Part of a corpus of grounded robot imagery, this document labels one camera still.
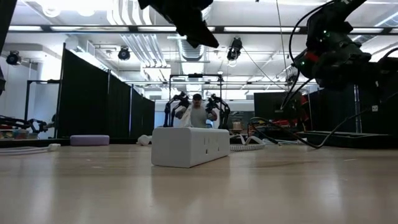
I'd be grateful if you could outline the purple round power hub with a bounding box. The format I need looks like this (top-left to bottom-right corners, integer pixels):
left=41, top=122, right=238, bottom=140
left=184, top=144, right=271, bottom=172
left=69, top=134, right=111, bottom=147

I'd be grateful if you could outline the white braided USB cable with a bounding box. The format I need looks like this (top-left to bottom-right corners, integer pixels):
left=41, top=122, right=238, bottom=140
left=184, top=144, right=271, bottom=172
left=136, top=134, right=154, bottom=147

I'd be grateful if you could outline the long white USB cable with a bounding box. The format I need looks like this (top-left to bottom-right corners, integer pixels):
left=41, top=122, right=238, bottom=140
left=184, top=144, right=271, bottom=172
left=264, top=138, right=308, bottom=146

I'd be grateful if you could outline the silver ventilation duct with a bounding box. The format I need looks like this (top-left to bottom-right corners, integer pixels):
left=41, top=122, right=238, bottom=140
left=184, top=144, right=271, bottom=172
left=167, top=0, right=215, bottom=62

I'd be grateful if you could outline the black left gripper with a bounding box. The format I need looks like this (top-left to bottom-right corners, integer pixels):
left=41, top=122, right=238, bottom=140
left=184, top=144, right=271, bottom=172
left=138, top=0, right=220, bottom=49

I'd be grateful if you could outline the person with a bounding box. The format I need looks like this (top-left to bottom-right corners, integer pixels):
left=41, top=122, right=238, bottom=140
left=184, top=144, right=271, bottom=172
left=174, top=93, right=218, bottom=129

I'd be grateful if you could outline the black ceiling spotlight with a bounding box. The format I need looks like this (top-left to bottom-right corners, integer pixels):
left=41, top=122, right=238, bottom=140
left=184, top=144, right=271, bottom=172
left=117, top=45, right=132, bottom=62
left=226, top=37, right=244, bottom=62
left=6, top=50, right=21, bottom=67

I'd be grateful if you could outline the black stand frame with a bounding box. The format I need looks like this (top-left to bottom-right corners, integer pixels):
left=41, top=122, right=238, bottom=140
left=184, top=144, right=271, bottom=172
left=24, top=80, right=62, bottom=139

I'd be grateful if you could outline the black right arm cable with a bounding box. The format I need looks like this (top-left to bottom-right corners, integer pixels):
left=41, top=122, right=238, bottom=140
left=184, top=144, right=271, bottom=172
left=280, top=0, right=338, bottom=111

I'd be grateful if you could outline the thin white USB cable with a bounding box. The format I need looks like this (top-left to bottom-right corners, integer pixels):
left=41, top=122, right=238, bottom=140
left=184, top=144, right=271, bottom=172
left=0, top=143, right=62, bottom=157

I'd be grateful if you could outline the colourful object pile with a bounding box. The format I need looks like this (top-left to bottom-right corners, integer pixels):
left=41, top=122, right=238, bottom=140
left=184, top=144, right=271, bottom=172
left=0, top=125, right=40, bottom=141

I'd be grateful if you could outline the black partition curtain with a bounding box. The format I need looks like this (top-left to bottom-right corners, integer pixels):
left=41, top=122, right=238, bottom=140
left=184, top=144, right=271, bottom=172
left=307, top=83, right=398, bottom=135
left=57, top=42, right=156, bottom=141

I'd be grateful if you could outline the black power strip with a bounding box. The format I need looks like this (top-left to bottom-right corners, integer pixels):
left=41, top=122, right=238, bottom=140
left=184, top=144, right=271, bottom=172
left=297, top=131, right=398, bottom=149

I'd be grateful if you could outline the white power strip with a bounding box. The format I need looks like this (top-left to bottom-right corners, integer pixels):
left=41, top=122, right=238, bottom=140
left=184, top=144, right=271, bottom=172
left=150, top=126, right=231, bottom=169

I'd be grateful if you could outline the black overhead light bar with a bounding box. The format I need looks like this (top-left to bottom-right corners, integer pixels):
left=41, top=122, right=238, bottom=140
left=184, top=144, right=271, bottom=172
left=7, top=24, right=398, bottom=35

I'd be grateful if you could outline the long black USB cable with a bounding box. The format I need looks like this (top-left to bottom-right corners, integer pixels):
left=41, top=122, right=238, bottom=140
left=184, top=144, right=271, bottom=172
left=248, top=90, right=398, bottom=150

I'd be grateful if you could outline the thick white USB cable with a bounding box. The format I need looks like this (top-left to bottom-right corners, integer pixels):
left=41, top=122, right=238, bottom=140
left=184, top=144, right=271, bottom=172
left=229, top=133, right=267, bottom=153

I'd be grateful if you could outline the black table frame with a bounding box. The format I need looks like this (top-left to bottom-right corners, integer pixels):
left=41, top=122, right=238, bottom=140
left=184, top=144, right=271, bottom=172
left=0, top=138, right=137, bottom=149

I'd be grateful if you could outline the black gantry frame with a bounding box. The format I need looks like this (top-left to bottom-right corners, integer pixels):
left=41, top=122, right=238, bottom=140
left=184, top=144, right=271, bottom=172
left=168, top=73, right=223, bottom=110

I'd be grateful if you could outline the black monitor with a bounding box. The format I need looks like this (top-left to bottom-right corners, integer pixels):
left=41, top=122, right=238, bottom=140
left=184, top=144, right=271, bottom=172
left=253, top=91, right=303, bottom=121

